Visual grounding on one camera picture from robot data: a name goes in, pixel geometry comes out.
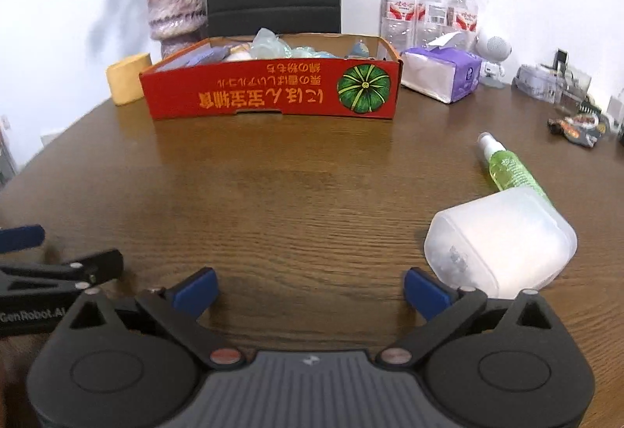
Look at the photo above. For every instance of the clear plastic bag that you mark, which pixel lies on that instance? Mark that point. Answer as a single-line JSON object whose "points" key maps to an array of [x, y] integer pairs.
{"points": [[273, 45]]}

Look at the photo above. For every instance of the clear water bottle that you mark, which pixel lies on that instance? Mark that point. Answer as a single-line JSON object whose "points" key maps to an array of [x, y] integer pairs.
{"points": [[463, 16], [431, 11], [397, 13]]}

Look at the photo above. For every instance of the small white box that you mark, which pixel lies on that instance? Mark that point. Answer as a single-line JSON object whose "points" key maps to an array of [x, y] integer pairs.
{"points": [[616, 113]]}

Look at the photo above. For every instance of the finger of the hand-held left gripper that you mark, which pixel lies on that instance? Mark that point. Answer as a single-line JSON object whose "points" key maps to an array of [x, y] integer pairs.
{"points": [[92, 264], [22, 238]]}

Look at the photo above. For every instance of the red cardboard box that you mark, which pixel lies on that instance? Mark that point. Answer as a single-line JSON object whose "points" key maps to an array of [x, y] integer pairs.
{"points": [[292, 91]]}

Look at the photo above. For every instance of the green spray bottle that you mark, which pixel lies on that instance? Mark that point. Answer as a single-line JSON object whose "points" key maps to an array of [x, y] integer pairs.
{"points": [[512, 172]]}

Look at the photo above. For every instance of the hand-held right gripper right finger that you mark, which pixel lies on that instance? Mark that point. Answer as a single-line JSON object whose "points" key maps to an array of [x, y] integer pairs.
{"points": [[426, 291]]}

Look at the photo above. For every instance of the purple stone flower vase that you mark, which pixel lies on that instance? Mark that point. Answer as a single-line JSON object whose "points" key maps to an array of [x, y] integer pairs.
{"points": [[175, 8]]}

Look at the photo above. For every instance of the translucent white container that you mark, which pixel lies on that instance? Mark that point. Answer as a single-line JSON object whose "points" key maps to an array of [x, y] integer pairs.
{"points": [[502, 242]]}

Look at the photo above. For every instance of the white astronaut figure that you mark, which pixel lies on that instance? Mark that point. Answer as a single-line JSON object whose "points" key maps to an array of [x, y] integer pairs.
{"points": [[492, 60]]}

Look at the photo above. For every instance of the colourful foil packet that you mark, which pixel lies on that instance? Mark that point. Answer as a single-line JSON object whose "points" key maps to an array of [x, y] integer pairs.
{"points": [[577, 128]]}

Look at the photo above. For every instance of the purple linen pouch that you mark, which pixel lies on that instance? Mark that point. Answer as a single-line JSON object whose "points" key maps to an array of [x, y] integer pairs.
{"points": [[207, 55]]}

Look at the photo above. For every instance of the blue white toothpaste tube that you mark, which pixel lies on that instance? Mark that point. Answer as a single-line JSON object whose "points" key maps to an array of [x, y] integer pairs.
{"points": [[359, 49]]}

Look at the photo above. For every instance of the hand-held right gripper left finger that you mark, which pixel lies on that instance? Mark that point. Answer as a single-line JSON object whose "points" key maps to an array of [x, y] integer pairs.
{"points": [[195, 291]]}

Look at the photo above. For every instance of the yellow mug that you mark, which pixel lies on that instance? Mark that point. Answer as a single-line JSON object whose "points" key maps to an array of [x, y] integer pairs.
{"points": [[126, 79]]}

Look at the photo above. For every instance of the clear plastic organizer box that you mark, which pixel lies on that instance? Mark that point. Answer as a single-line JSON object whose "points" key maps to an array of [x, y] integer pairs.
{"points": [[573, 91]]}

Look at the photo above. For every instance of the white paper box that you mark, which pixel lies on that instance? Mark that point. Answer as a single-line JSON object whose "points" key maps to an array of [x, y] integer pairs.
{"points": [[5, 155]]}

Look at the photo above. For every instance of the purple tissue pack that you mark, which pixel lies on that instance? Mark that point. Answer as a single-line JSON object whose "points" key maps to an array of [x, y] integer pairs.
{"points": [[438, 74]]}

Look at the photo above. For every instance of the clear plastic container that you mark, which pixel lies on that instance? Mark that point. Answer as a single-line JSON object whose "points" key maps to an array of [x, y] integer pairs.
{"points": [[534, 81]]}

